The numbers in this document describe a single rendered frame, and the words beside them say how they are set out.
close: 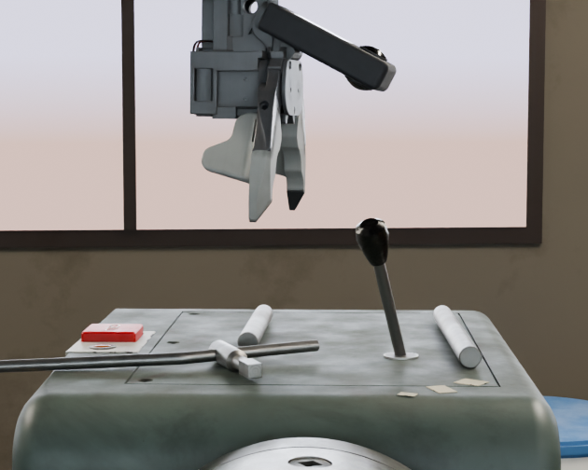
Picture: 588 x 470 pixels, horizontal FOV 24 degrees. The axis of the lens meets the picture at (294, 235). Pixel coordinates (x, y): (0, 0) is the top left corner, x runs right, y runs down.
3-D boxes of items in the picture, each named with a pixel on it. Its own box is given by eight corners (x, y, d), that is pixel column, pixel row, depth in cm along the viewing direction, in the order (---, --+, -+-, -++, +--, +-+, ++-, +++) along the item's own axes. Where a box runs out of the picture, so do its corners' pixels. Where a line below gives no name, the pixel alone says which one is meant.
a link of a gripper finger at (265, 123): (256, 172, 110) (271, 87, 115) (277, 172, 110) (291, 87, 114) (245, 139, 106) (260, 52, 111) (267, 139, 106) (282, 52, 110)
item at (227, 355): (266, 381, 127) (229, 360, 137) (266, 358, 126) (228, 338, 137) (244, 383, 126) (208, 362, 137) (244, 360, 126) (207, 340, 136)
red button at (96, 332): (91, 340, 154) (91, 323, 154) (143, 340, 154) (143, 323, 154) (80, 350, 148) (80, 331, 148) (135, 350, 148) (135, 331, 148)
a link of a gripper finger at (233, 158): (196, 220, 109) (215, 126, 113) (268, 222, 107) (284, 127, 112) (187, 200, 106) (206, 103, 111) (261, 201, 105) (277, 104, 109)
